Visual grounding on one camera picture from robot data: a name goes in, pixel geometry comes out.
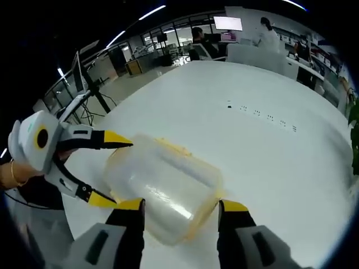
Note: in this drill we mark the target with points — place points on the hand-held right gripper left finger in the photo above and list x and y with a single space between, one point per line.
117 241

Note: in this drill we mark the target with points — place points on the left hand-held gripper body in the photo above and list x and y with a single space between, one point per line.
28 145

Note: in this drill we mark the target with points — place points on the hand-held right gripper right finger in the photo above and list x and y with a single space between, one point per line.
241 243

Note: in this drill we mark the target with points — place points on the person's left hand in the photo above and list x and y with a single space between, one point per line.
28 172

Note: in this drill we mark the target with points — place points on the open laptop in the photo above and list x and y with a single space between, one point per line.
80 75

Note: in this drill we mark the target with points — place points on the wooden cabinet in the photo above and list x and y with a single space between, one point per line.
134 67

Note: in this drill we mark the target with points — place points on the white office chair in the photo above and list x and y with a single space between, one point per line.
202 51

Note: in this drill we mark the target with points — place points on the green potted plant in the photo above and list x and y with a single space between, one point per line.
354 134

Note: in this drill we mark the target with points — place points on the bright monitor screen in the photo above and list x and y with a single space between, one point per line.
227 23

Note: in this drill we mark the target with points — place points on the white counter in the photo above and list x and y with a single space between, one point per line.
305 71

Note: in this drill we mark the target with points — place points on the white partition panel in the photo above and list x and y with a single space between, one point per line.
252 57

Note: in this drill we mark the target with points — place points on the white shelving with boxes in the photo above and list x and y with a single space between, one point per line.
322 53

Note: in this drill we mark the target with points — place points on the long ceiling light strip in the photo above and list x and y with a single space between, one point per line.
298 3

